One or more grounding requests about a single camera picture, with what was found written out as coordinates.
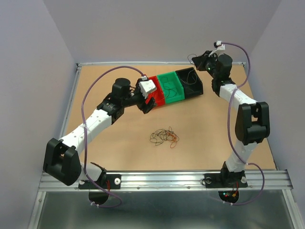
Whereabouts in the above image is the green plastic bin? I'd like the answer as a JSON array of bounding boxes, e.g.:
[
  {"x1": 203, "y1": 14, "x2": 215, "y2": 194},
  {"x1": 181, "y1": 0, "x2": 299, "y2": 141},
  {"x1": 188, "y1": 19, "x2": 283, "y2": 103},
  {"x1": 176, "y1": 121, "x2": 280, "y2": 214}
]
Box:
[{"x1": 157, "y1": 72, "x2": 185, "y2": 104}]

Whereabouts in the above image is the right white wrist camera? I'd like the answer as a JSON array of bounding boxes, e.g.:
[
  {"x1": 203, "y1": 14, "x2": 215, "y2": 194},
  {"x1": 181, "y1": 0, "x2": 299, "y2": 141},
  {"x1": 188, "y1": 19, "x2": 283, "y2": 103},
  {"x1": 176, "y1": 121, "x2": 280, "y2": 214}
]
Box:
[{"x1": 209, "y1": 41, "x2": 225, "y2": 57}]

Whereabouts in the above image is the black plastic bin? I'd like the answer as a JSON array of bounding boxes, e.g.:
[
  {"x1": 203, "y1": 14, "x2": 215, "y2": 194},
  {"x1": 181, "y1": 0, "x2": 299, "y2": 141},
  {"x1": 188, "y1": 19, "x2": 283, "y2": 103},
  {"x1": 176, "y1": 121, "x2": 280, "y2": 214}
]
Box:
[{"x1": 175, "y1": 67, "x2": 203, "y2": 99}]

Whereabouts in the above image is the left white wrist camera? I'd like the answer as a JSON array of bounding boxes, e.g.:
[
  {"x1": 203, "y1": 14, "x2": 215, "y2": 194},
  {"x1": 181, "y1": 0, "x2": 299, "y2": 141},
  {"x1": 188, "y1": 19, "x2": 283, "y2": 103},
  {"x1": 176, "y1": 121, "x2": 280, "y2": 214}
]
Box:
[{"x1": 139, "y1": 80, "x2": 157, "y2": 98}]

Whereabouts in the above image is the grey thin wire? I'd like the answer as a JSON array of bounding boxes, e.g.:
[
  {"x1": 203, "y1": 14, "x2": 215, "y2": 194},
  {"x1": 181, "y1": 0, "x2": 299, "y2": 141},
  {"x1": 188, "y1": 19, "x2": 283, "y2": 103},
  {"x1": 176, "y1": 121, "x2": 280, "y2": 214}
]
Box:
[{"x1": 182, "y1": 70, "x2": 198, "y2": 86}]

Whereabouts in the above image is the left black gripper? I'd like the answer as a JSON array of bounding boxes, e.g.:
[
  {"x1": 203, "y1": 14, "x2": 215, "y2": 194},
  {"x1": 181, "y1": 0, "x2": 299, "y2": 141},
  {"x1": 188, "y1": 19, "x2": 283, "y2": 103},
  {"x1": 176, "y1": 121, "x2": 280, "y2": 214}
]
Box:
[{"x1": 122, "y1": 79, "x2": 157, "y2": 114}]

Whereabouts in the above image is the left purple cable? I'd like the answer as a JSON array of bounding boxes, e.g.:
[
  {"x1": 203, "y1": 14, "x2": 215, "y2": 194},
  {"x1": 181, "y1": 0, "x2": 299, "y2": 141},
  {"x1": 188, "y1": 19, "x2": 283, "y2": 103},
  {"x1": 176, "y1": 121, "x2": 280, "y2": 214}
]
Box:
[{"x1": 81, "y1": 66, "x2": 150, "y2": 208}]

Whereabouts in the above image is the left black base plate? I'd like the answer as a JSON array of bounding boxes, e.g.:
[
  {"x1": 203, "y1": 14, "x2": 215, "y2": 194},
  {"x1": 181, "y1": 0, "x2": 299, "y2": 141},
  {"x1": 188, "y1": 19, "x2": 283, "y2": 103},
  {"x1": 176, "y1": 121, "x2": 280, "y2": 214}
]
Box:
[{"x1": 78, "y1": 173, "x2": 122, "y2": 191}]

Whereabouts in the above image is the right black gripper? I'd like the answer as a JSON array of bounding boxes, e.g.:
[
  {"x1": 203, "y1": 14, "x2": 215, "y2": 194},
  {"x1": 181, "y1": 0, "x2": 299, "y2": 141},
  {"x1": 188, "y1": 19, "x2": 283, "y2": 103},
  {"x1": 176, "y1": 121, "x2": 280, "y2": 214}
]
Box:
[{"x1": 192, "y1": 50, "x2": 219, "y2": 79}]

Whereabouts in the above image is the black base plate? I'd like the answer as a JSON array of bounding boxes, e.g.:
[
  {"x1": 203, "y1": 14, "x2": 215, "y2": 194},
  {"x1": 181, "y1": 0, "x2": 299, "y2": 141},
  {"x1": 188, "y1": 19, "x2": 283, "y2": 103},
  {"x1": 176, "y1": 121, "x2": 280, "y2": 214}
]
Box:
[
  {"x1": 203, "y1": 172, "x2": 248, "y2": 188},
  {"x1": 78, "y1": 173, "x2": 122, "y2": 191}
]

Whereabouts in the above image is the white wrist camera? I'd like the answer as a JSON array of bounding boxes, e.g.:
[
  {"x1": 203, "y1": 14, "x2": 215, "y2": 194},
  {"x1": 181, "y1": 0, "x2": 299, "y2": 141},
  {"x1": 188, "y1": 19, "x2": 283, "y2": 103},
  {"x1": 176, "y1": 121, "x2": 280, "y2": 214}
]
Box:
[
  {"x1": 139, "y1": 80, "x2": 157, "y2": 98},
  {"x1": 209, "y1": 41, "x2": 225, "y2": 57}
]

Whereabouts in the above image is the black thin wire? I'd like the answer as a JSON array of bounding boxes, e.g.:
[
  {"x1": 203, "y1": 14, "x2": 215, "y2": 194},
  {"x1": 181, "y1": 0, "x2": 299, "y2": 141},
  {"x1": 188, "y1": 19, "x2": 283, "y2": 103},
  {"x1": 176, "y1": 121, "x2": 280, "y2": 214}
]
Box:
[{"x1": 162, "y1": 76, "x2": 181, "y2": 98}]

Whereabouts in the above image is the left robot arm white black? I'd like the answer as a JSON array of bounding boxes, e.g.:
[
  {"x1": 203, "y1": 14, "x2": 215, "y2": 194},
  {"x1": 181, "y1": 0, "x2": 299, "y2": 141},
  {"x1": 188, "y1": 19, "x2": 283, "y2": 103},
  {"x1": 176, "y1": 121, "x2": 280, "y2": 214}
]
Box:
[{"x1": 43, "y1": 76, "x2": 157, "y2": 188}]

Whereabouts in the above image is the red plastic bin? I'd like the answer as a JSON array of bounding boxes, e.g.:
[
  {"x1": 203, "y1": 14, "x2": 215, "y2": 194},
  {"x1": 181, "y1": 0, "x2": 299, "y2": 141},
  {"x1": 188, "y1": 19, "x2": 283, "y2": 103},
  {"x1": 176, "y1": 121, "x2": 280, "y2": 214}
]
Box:
[{"x1": 145, "y1": 76, "x2": 165, "y2": 107}]

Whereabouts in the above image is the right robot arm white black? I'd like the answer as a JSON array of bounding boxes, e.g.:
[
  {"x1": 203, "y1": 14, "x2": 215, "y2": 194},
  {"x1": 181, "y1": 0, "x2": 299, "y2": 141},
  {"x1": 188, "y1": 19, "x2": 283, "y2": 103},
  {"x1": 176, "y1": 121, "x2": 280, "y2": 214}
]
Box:
[{"x1": 192, "y1": 51, "x2": 270, "y2": 188}]

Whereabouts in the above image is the aluminium mounting rail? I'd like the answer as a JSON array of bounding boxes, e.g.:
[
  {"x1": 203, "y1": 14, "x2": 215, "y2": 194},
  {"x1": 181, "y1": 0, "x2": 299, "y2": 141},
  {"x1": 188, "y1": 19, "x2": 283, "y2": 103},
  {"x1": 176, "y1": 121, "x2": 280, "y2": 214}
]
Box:
[{"x1": 38, "y1": 170, "x2": 293, "y2": 192}]

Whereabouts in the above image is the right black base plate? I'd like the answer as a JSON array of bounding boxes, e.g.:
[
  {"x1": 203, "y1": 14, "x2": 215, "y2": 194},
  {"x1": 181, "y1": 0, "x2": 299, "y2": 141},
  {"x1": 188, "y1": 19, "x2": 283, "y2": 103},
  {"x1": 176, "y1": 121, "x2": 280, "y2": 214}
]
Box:
[{"x1": 203, "y1": 172, "x2": 248, "y2": 188}]

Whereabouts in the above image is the thin wire bundle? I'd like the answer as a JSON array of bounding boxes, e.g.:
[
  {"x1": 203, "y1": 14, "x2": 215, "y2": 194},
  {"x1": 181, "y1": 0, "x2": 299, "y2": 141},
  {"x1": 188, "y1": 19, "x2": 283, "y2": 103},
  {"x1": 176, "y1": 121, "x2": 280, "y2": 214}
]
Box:
[{"x1": 149, "y1": 126, "x2": 180, "y2": 148}]

